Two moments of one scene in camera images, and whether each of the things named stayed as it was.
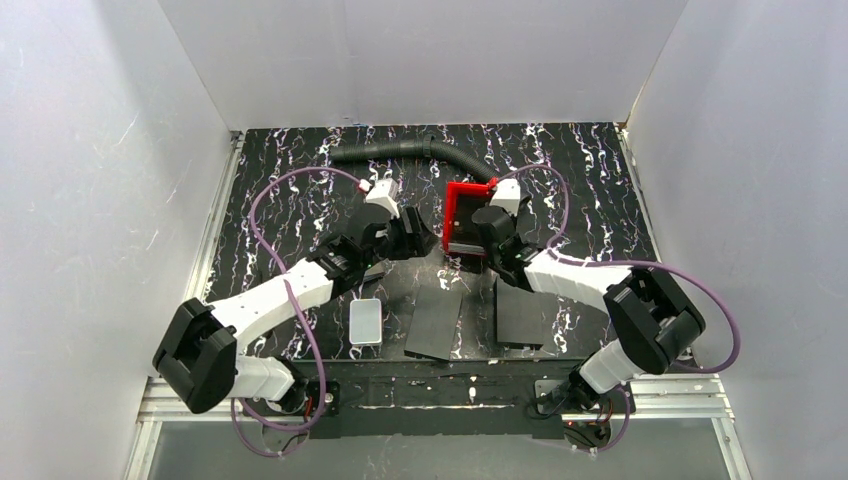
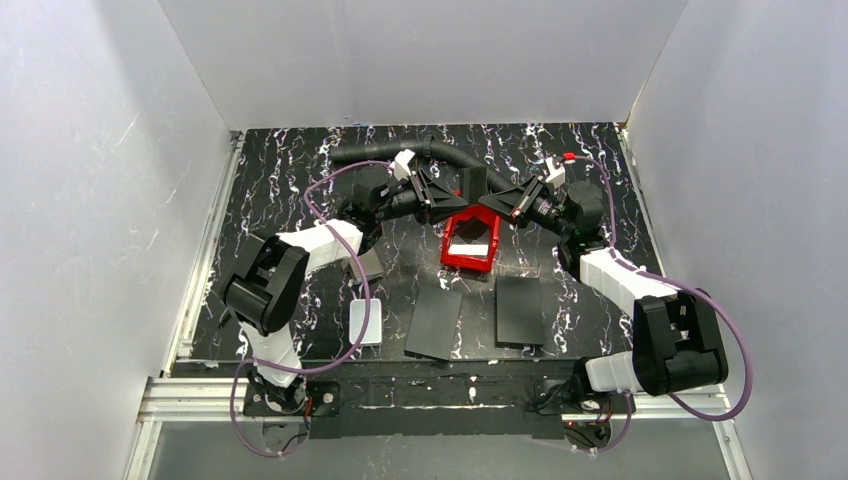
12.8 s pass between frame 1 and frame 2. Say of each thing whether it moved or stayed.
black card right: stayed
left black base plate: stayed
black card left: stayed
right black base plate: stayed
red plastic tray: moved
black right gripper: moved
